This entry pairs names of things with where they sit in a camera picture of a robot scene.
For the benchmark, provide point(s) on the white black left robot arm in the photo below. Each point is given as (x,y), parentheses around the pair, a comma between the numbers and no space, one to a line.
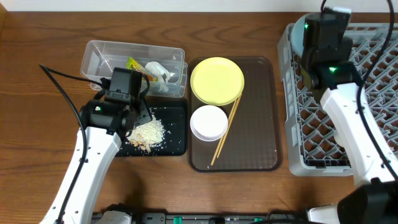
(104,123)

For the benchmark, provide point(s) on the yellow plastic plate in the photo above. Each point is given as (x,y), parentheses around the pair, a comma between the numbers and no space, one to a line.
(217,81)

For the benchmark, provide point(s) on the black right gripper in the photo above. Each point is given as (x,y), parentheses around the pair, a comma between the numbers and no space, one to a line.
(305,79)

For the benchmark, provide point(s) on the green yellow snack wrapper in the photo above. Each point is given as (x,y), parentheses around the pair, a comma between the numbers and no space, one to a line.
(132,64)

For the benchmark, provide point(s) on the white napkin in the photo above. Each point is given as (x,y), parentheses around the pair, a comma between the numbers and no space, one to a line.
(160,73)

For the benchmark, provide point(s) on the light blue plastic bowl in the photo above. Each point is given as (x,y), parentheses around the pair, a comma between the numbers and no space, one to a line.
(296,36)

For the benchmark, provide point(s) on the clear plastic waste bin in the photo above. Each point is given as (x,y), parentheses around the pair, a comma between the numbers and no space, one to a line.
(101,57)

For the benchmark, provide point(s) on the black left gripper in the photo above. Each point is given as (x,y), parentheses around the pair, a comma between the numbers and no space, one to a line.
(142,112)

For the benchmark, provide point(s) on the pink bowl with food scraps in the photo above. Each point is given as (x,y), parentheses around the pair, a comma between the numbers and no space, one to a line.
(208,123)

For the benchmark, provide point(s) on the wooden chopstick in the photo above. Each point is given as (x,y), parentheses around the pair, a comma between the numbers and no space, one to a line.
(214,156)
(230,130)

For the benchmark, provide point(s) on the pile of white rice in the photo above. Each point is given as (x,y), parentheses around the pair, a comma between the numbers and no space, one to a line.
(147,135)

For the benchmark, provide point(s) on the black food waste tray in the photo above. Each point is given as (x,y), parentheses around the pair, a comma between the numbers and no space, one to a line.
(172,113)

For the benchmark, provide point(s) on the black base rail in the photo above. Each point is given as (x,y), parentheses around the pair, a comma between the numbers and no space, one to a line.
(159,216)

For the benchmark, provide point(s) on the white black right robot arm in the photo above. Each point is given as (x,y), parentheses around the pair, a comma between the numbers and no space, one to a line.
(339,89)

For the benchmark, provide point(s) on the dark brown serving tray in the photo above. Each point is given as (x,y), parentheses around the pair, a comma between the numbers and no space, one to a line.
(254,143)

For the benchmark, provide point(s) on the grey dishwasher rack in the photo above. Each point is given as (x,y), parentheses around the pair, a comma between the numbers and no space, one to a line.
(311,147)

